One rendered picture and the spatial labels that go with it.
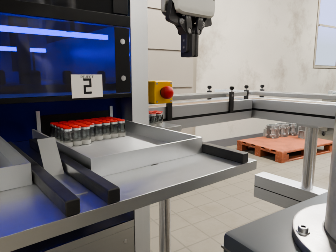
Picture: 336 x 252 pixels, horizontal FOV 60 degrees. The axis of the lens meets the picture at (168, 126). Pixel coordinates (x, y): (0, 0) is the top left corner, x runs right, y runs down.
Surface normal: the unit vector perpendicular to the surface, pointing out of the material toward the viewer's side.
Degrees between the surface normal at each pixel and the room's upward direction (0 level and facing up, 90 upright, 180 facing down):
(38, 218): 0
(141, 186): 0
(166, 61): 90
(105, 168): 90
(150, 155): 90
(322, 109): 90
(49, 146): 55
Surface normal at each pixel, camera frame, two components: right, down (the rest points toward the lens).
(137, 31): 0.62, 0.14
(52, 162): 0.51, -0.45
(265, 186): -0.78, 0.11
